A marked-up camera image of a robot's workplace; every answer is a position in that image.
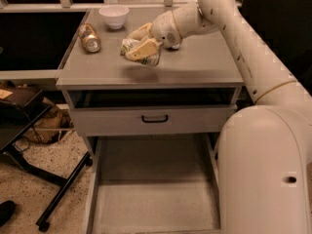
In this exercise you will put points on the white desk ledge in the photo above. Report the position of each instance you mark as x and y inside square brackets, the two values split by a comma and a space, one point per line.
[43, 8]

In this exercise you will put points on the gold soda can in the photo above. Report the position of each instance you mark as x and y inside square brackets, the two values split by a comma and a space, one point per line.
[89, 38]

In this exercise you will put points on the grey top drawer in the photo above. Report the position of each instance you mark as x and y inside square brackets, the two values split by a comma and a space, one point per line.
[96, 122]

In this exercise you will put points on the black office chair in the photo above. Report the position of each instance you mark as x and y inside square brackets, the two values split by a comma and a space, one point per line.
[286, 27]

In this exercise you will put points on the black drawer handle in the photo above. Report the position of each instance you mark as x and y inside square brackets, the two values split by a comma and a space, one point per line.
[154, 119]

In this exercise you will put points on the grey open middle drawer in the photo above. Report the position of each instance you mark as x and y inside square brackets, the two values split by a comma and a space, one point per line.
[153, 185]

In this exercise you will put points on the black shoe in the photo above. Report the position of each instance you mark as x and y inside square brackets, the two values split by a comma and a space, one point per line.
[7, 209]

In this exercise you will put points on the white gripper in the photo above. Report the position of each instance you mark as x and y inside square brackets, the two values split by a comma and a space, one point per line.
[164, 28]

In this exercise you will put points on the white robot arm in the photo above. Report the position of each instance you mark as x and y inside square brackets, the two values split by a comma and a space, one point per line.
[264, 149]

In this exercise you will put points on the brown bag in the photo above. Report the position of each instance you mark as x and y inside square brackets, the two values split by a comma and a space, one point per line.
[47, 129]

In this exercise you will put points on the grey drawer cabinet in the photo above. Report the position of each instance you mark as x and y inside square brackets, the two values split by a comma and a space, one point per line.
[201, 72]

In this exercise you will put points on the white bowl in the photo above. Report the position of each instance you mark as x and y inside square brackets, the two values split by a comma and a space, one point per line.
[114, 16]

